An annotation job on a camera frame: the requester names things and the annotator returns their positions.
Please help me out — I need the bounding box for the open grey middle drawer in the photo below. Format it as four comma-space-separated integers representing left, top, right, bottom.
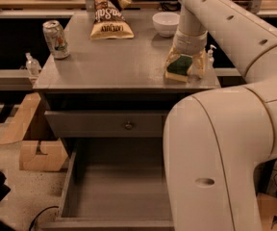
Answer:
41, 138, 174, 231

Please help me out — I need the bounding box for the white ceramic bowl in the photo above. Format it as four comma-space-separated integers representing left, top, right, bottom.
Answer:
152, 12, 180, 38

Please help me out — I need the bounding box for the cardboard box bottom right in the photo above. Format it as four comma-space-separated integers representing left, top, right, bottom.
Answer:
257, 193, 277, 231

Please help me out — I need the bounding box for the grey wooden drawer cabinet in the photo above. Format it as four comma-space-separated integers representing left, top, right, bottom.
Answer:
34, 10, 220, 152

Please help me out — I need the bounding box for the white pump bottle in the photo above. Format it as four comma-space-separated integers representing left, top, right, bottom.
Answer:
207, 44, 216, 67

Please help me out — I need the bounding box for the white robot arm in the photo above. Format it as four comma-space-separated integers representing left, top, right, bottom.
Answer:
164, 0, 277, 231

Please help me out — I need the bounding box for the closed grey top drawer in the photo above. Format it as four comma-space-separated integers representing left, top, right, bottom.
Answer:
45, 111, 167, 138

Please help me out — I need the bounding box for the round metal drawer knob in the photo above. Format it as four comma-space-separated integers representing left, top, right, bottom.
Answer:
124, 121, 134, 130

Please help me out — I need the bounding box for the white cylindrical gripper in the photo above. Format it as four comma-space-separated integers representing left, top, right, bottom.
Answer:
164, 30, 207, 78

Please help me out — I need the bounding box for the clear plastic bottle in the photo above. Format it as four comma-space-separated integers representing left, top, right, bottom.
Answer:
25, 53, 41, 77

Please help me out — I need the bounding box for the cardboard box on floor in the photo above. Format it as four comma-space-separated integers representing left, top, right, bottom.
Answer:
19, 140, 68, 171

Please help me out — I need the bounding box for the black floor cable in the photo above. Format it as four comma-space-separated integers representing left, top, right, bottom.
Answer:
28, 205, 60, 231

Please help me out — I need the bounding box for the black office chair base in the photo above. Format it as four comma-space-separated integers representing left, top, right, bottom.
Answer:
257, 157, 277, 207

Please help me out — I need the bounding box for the brown chip bag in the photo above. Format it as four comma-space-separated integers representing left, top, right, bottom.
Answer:
90, 0, 134, 39

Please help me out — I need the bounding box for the green and yellow sponge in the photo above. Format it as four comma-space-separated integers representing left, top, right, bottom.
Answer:
165, 55, 192, 82

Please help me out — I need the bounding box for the green and white soda can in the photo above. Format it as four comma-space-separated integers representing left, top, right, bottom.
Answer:
42, 20, 69, 60

